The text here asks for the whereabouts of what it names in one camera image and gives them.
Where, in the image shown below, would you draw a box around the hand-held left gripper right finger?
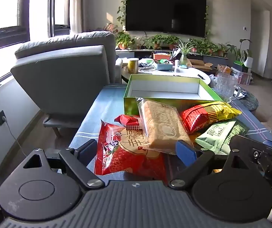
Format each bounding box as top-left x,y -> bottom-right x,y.
168,140 -> 252,188

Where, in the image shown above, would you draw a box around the clear storage bin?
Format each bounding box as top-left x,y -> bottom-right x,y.
231,62 -> 252,85

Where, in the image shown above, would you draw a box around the black television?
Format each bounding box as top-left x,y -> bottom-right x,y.
125,0 -> 207,38

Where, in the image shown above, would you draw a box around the red noodle packet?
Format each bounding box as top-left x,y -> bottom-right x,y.
114,114 -> 140,127

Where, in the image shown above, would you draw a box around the red yellow snack packet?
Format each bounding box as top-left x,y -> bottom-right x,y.
180,101 -> 243,135

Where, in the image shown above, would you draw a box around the large-leaf plant in white pot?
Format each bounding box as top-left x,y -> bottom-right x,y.
226,39 -> 254,68

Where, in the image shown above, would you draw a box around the white round coffee table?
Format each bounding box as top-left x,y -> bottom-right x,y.
121,64 -> 211,86

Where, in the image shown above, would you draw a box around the spider plant in glass vase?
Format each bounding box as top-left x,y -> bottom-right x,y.
174,40 -> 197,67

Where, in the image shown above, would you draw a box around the potted green plant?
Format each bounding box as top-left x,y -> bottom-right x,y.
194,39 -> 213,55
212,43 -> 228,57
116,32 -> 135,50
148,35 -> 165,50
166,36 -> 180,51

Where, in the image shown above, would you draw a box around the yellow can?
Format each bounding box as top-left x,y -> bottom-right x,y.
128,58 -> 140,74

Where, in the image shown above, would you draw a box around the orange box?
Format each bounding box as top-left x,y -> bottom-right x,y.
154,53 -> 172,61

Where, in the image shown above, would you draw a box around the dark television console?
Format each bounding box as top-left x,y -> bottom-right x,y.
116,49 -> 229,63

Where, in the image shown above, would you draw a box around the ivy vines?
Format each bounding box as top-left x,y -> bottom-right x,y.
116,0 -> 210,37

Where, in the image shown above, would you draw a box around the large red snack packet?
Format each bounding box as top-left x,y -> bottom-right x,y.
94,120 -> 168,183

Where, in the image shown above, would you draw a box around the clear biscuit packet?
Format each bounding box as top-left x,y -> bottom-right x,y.
136,97 -> 194,156

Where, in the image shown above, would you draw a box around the red leafy decoration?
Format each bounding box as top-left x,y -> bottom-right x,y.
103,23 -> 118,36

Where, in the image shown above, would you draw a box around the white cable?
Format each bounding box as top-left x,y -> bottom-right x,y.
4,117 -> 28,158

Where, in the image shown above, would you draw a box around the open cardboard box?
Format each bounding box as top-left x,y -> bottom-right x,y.
188,59 -> 214,73

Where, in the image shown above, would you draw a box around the light blue tray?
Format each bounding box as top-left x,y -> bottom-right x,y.
154,60 -> 174,70

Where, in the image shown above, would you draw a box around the glass pitcher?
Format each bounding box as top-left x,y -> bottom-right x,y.
215,73 -> 242,102

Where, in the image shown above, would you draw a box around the light green snack packet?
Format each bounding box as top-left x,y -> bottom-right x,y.
195,120 -> 250,156

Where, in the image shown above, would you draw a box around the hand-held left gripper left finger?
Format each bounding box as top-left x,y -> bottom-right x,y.
22,139 -> 104,190

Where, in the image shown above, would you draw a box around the beige curtain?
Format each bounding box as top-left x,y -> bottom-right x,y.
70,0 -> 87,34

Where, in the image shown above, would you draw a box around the dark marble side table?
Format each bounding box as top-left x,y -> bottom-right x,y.
241,91 -> 260,112

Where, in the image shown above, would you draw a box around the green cardboard box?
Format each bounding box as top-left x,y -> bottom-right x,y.
124,74 -> 224,117

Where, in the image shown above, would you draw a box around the striped blue tablecloth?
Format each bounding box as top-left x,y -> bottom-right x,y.
68,84 -> 272,186

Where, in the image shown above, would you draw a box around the grey armchair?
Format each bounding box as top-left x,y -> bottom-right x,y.
10,31 -> 123,137

